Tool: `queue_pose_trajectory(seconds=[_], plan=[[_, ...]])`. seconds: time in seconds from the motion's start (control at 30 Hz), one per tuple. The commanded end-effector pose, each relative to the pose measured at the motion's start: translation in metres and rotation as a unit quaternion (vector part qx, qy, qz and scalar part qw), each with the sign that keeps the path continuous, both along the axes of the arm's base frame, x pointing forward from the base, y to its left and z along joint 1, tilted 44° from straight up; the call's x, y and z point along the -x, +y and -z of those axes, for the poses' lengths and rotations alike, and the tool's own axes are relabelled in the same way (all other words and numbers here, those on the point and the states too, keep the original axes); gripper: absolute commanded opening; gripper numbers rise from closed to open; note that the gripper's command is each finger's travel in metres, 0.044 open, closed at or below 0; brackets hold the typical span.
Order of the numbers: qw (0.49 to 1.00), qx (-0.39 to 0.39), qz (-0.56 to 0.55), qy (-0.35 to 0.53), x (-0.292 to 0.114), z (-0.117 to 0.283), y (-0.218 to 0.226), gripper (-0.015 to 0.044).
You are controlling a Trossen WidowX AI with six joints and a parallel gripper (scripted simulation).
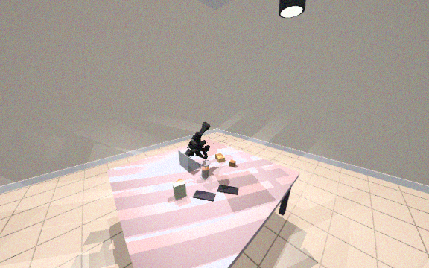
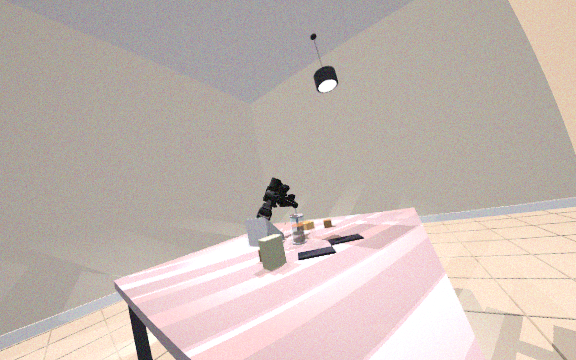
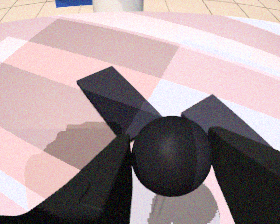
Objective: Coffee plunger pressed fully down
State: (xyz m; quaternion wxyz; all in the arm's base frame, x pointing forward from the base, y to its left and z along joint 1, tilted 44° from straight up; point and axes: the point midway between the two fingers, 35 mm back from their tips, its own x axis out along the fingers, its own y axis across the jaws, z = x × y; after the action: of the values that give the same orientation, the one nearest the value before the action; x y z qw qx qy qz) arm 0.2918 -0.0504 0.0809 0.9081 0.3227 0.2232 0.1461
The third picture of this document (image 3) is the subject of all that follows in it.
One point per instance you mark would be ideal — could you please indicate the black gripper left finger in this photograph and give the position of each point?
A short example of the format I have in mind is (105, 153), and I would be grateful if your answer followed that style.
(101, 193)

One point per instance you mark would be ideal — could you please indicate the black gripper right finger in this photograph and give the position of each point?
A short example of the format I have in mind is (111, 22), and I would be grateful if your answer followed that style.
(249, 177)

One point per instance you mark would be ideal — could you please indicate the dark grey rectangular block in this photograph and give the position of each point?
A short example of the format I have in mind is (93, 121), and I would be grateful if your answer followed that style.
(122, 107)
(212, 112)

